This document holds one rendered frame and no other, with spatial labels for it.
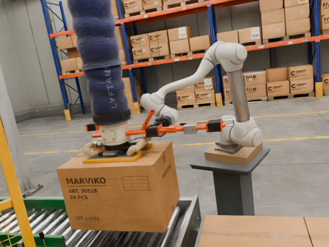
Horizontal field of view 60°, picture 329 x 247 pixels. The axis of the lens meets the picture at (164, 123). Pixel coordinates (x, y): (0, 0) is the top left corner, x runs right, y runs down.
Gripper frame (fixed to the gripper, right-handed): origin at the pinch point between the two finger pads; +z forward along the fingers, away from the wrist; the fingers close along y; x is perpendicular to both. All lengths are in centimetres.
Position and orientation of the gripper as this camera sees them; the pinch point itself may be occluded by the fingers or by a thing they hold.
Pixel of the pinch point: (155, 130)
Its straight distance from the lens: 164.0
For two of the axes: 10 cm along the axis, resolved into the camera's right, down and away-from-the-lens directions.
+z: -2.8, 2.5, -9.3
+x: -9.5, 0.8, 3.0
